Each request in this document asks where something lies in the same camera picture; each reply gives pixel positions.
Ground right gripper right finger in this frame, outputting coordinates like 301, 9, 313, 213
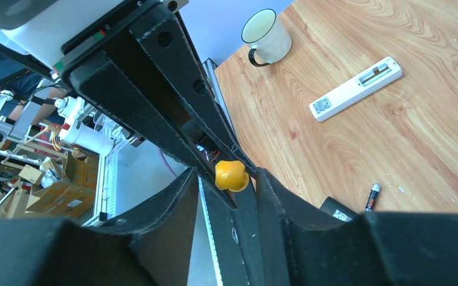
255, 168, 458, 285

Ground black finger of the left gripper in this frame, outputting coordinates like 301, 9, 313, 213
61, 49, 238, 210
129, 3, 257, 178

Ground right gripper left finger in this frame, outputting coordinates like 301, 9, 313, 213
0, 168, 199, 285

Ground black remote control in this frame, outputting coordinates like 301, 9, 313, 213
320, 197, 358, 222

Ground black battery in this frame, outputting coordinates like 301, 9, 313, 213
364, 184, 381, 212

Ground yellow handled screwdriver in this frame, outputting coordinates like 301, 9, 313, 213
215, 160, 250, 192

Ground long white remote control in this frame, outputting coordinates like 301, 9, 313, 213
309, 57, 403, 122

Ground beige mug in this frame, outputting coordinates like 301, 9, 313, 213
241, 8, 292, 67

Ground cardboard boxes in background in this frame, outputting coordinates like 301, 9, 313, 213
0, 154, 98, 223

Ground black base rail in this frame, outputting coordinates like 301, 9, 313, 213
197, 57, 270, 286

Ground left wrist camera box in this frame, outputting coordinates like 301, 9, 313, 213
0, 1, 199, 85

